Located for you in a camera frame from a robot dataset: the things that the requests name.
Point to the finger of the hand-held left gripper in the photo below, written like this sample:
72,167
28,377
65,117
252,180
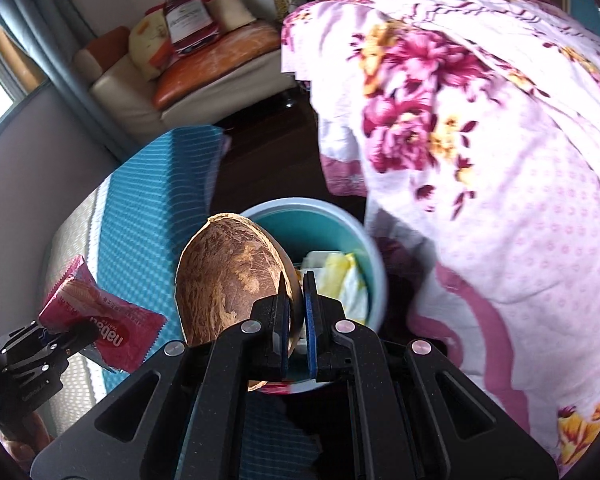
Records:
80,337
20,340

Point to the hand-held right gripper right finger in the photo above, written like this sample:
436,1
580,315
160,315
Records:
310,330

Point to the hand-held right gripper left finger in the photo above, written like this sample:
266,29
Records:
282,330

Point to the red wafer wrapper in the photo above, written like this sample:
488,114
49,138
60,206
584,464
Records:
105,315

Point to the brown coconut shell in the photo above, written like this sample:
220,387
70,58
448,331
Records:
230,290

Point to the yellow white wrapper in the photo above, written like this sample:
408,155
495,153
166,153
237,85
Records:
342,270

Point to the white tissue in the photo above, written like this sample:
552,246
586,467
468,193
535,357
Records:
315,259

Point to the teal trash bin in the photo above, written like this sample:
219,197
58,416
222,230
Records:
320,232

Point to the person's left hand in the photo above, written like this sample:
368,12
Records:
25,442

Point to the beige chevron mat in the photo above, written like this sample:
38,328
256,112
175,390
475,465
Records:
70,240

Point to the teal patterned tablecloth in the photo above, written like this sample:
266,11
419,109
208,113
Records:
165,185

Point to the floral blanket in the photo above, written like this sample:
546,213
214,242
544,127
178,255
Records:
480,160

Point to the cream sofa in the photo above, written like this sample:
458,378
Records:
130,95

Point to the orange seat cushion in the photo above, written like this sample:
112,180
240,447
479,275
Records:
215,60

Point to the yellow pillow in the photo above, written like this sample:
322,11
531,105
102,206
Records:
147,45

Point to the grey blue curtain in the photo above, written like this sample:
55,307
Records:
35,25

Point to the red gift bag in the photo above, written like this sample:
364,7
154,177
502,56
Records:
190,20

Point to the beige pillow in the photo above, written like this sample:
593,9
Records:
232,10

